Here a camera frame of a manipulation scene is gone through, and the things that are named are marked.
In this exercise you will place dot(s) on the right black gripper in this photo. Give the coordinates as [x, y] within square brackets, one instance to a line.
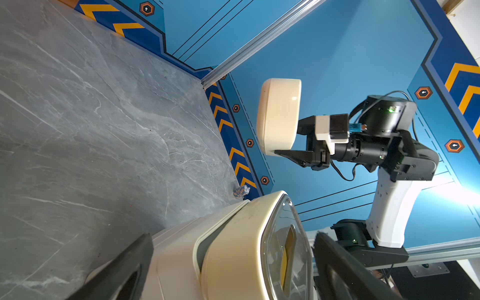
[361, 149]

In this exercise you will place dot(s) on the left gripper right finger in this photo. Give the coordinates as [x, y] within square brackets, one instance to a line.
[342, 277]

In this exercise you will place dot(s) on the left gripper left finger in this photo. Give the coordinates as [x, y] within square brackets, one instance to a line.
[124, 277]

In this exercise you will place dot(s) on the grey lid tissue box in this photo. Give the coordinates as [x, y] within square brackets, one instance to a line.
[175, 268]

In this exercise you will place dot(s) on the dark lid cream box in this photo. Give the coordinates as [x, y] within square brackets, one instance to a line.
[263, 253]
[278, 114]

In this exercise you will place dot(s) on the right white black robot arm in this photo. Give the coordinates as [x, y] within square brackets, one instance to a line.
[378, 134]

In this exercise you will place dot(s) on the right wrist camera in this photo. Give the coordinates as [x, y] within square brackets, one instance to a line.
[335, 130]

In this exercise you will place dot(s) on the right aluminium corner post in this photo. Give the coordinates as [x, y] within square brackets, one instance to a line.
[265, 37]

